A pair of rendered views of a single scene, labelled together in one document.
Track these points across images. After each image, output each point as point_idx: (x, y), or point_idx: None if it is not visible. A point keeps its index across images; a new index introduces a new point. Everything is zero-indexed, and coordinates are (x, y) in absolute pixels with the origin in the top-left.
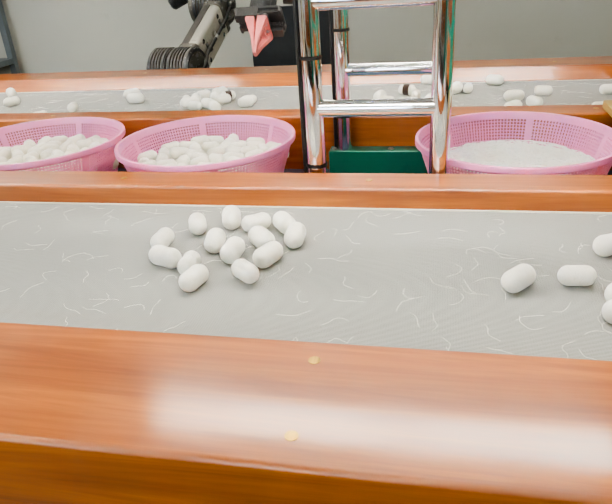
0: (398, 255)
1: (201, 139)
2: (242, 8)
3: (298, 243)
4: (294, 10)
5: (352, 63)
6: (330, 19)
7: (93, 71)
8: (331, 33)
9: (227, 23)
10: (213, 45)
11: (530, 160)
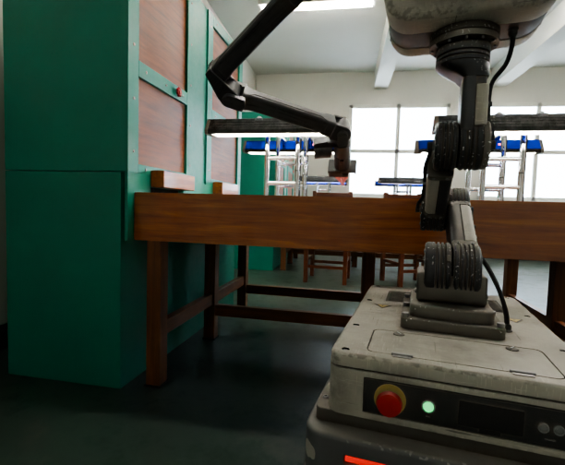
0: None
1: None
2: (351, 160)
3: None
4: (307, 165)
5: (293, 181)
6: (300, 167)
7: (487, 200)
8: (300, 172)
9: (427, 168)
10: (422, 189)
11: None
